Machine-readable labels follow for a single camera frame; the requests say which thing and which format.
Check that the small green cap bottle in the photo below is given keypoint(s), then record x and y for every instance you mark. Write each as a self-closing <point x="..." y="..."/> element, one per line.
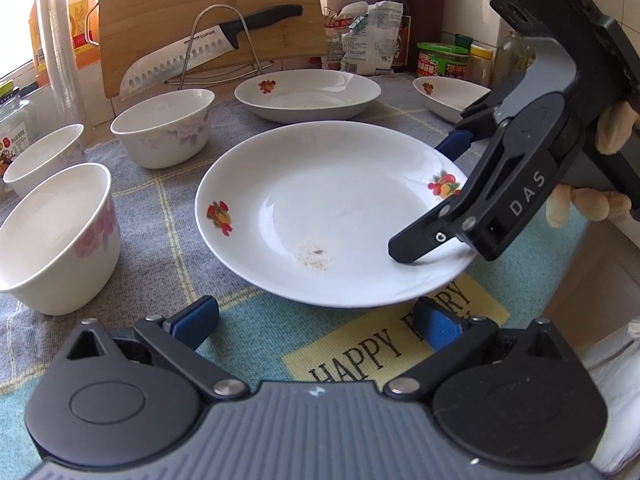
<point x="463" y="41"/>

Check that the yellow cap spice jar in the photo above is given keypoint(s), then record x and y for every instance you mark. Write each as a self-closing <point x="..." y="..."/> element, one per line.
<point x="480" y="65"/>

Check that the red white seasoning bag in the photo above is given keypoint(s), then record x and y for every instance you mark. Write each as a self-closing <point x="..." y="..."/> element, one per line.
<point x="336" y="24"/>

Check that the glass jar with yellow lid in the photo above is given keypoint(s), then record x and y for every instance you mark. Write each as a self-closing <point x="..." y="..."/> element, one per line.
<point x="18" y="124"/>

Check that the bamboo cutting board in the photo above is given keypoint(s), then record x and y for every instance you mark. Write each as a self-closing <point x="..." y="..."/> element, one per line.
<point x="131" y="29"/>

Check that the metal wire board stand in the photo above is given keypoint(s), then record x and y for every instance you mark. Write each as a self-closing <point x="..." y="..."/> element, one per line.
<point x="218" y="40"/>

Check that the right gloved hand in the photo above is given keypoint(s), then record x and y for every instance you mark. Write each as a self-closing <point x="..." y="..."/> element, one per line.
<point x="615" y="127"/>

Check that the green lid sauce jar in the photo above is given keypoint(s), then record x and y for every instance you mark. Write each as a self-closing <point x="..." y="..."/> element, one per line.
<point x="441" y="60"/>

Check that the dark soy sauce bottle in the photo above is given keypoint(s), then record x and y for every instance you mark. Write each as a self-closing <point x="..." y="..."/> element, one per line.
<point x="401" y="51"/>

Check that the orange juice bottle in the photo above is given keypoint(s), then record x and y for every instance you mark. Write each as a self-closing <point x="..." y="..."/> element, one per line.
<point x="81" y="27"/>

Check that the clear glass oil bottle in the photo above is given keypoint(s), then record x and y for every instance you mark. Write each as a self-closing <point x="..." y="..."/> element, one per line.
<point x="511" y="57"/>

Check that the blue grey checked cloth mat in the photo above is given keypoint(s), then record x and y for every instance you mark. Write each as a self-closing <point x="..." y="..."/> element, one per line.
<point x="165" y="265"/>

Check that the dark red knife block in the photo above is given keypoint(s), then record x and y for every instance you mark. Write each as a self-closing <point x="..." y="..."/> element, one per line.
<point x="426" y="26"/>

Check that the large white floral plate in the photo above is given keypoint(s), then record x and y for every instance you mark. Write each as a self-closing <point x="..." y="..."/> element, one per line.
<point x="306" y="212"/>

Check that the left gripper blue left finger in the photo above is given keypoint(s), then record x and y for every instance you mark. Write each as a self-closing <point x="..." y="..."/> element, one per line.
<point x="175" y="341"/>

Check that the black handled santoku knife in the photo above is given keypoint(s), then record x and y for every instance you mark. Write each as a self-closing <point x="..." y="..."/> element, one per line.
<point x="147" y="71"/>

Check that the clear plastic wrap roll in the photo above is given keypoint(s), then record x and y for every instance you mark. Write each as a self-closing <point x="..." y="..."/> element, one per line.
<point x="59" y="55"/>

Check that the white floral plate back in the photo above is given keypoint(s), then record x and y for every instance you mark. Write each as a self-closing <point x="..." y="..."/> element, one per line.
<point x="312" y="95"/>

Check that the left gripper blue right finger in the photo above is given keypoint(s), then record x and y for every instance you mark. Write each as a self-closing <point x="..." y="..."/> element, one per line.
<point x="458" y="343"/>

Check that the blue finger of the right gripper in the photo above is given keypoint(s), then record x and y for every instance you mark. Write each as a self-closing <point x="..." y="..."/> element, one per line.
<point x="472" y="211"/>
<point x="497" y="111"/>

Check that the white bowl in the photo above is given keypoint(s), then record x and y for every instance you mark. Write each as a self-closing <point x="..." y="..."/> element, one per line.
<point x="61" y="243"/>
<point x="56" y="151"/>
<point x="166" y="130"/>

